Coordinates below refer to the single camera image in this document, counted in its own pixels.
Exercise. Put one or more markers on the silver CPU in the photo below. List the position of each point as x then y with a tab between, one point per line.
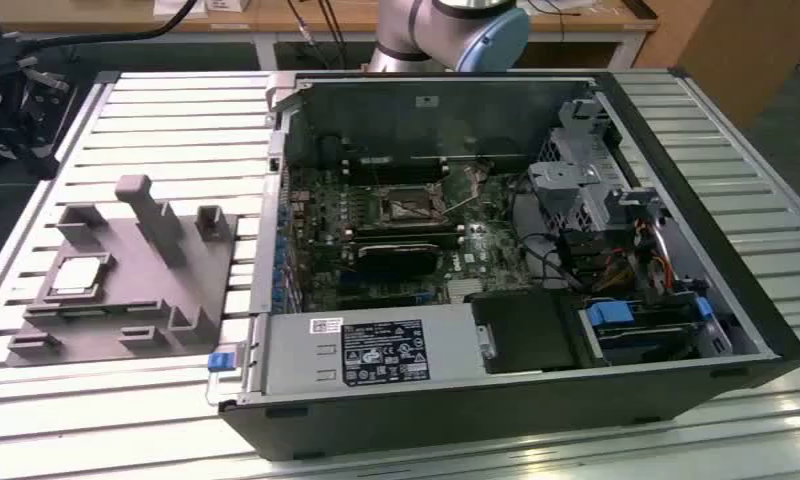
80	275

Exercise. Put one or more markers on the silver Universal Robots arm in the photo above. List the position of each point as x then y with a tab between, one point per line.
427	25

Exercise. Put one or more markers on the black RAM slot bank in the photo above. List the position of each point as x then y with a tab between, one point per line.
394	170
403	234

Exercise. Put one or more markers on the CPU socket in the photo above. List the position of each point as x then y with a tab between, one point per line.
410	210

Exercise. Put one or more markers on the white labelled box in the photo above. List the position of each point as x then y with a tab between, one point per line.
228	5

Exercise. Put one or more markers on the grey parts rack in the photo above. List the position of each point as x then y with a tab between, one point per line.
140	280

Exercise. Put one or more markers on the blue case latch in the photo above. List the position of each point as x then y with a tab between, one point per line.
222	362

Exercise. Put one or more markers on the small white barcode label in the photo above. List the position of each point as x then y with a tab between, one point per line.
326	324

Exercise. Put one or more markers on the black fan heatsink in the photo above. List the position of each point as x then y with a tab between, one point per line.
396	260

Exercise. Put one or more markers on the grey power supply unit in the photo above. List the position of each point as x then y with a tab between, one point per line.
294	360

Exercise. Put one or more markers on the thin metal locking lever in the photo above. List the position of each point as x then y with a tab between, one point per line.
463	201

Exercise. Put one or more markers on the black power supply label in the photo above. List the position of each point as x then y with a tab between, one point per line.
387	352

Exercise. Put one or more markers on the green motherboard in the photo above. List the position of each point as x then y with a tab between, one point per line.
494	250

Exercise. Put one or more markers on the grey metal drive cage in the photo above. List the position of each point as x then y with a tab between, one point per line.
567	180

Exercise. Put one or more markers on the black optical drive box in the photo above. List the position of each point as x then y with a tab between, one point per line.
527	330

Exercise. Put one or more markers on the open black PC case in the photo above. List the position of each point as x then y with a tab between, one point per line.
440	425

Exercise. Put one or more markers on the blue disk carrier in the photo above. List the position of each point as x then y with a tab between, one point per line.
610	312

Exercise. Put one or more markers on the wooden cabinet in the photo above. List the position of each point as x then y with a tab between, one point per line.
741	50

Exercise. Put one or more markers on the blue drive bay clip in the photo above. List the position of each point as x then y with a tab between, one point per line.
703	307

